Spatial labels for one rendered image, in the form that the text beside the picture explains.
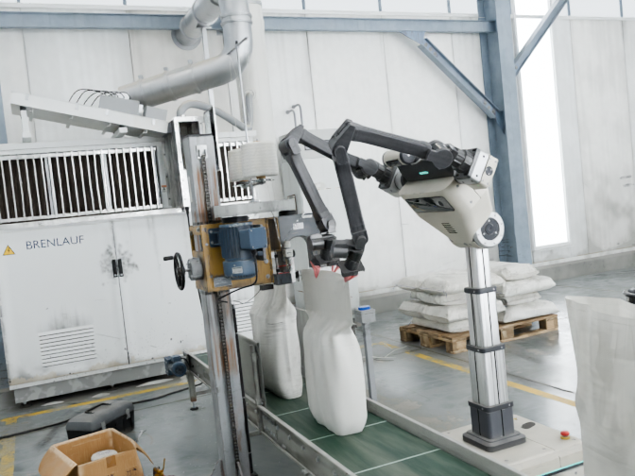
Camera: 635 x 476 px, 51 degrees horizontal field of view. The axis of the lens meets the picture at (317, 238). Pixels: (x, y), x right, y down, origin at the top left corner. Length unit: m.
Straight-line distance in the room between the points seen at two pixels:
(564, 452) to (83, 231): 4.06
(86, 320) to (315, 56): 4.01
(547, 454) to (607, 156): 7.72
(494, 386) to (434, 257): 5.51
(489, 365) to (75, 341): 3.72
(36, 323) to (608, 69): 8.25
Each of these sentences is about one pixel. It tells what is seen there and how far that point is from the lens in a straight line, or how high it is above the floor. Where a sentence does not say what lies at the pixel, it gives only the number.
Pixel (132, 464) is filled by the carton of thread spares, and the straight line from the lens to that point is 3.68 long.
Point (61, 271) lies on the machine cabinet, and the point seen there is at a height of 1.05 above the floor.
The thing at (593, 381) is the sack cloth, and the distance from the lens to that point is 1.62.
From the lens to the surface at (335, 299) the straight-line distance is 2.83.
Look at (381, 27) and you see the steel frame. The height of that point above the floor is 3.35.
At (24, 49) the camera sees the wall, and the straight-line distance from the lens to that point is 7.25.
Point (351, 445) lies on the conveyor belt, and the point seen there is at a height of 0.38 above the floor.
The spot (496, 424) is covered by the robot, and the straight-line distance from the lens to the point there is 3.05.
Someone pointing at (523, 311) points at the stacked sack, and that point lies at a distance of 6.20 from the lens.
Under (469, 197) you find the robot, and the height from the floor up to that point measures 1.34.
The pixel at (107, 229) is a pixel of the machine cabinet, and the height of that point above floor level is 1.35.
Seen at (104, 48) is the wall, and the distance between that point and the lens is 7.29.
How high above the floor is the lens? 1.38
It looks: 3 degrees down
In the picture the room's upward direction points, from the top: 6 degrees counter-clockwise
